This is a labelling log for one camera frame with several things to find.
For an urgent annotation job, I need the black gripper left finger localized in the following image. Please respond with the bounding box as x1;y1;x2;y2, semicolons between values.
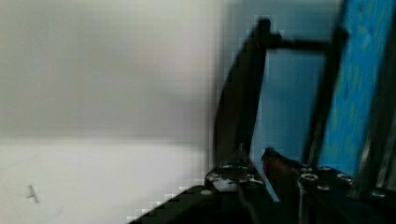
205;144;264;193

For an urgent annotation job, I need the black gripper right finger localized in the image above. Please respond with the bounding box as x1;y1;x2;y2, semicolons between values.
262;147;305;212

